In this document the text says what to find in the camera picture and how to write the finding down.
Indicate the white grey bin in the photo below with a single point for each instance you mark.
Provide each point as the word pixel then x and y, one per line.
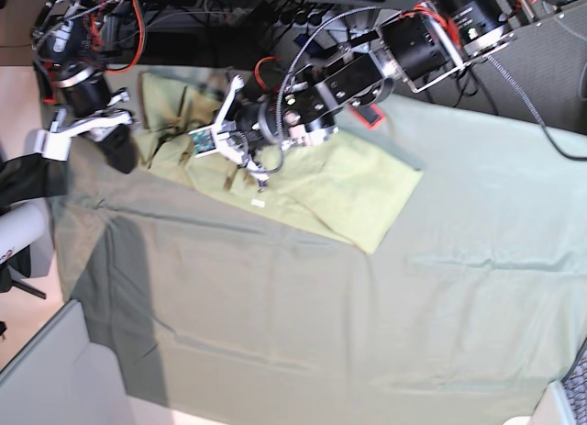
pixel 62 377

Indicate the grey-green table cloth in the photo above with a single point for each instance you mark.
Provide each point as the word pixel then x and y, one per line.
pixel 472 304

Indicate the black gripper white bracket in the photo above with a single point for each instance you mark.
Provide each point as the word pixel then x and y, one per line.
pixel 240 128

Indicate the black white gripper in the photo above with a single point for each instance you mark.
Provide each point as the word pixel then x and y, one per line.
pixel 87 94

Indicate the robot arm with black motors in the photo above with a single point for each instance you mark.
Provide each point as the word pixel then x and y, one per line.
pixel 419 47

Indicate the patterned grey mat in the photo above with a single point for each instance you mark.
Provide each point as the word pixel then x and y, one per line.
pixel 574 384

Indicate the blue orange bar clamp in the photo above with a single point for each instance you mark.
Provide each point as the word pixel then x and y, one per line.
pixel 367 113

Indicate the dark green cloth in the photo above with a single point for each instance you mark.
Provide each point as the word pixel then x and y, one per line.
pixel 32 176

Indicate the robot arm with orange wires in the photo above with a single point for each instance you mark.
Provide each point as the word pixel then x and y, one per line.
pixel 69 31

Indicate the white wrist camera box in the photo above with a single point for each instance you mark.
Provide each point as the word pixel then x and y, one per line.
pixel 51 145

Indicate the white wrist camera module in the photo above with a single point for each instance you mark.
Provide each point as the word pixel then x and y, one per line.
pixel 203 141

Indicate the light green T-shirt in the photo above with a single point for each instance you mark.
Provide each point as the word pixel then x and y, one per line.
pixel 347 189

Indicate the black power strip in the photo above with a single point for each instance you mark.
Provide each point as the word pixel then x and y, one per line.
pixel 271 13

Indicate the white cylinder post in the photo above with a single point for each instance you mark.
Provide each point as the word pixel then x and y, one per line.
pixel 19 228

